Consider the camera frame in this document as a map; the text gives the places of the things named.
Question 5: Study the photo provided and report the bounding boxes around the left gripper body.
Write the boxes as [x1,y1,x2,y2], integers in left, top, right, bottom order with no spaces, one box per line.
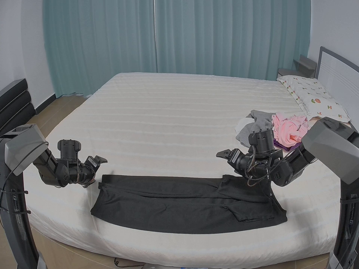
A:
[81,156,100,188]

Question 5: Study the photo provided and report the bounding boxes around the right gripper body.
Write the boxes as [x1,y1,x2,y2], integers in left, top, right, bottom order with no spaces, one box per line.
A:
[228,149,253,176]

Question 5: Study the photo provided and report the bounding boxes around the black T-shirt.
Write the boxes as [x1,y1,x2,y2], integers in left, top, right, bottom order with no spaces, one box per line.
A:
[90,173,288,234]

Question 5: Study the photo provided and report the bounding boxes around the bed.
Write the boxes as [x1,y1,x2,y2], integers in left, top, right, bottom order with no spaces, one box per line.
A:
[21,47,359,263]

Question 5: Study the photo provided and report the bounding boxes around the white garment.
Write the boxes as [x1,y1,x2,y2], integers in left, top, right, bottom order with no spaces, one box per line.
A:
[235,118,254,134]

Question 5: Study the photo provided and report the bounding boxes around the purple garment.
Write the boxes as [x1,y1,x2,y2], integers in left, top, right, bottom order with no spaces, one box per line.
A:
[273,140,298,152]

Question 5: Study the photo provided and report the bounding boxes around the grey garment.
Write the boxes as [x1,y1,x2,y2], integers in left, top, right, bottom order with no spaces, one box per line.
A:
[235,110,277,148]

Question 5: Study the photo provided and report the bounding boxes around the pink garment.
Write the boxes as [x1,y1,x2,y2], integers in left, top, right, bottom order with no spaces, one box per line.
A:
[271,113,309,148]

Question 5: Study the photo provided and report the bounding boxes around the white printed pillow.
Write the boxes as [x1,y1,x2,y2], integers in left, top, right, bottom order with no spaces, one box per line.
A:
[276,75,352,123]

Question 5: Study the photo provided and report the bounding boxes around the black chest of drawers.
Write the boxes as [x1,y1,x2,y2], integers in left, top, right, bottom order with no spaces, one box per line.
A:
[0,79,35,131]

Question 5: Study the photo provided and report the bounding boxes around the grey bedside table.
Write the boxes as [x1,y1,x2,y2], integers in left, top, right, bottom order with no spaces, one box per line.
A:
[278,54,317,79]

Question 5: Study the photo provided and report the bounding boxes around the blue-green curtain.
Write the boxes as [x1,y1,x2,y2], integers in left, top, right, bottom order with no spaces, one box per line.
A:
[154,0,311,81]
[43,0,157,98]

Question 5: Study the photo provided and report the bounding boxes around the black cable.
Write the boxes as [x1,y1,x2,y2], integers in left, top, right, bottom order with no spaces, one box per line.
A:
[113,258,135,267]
[246,175,268,186]

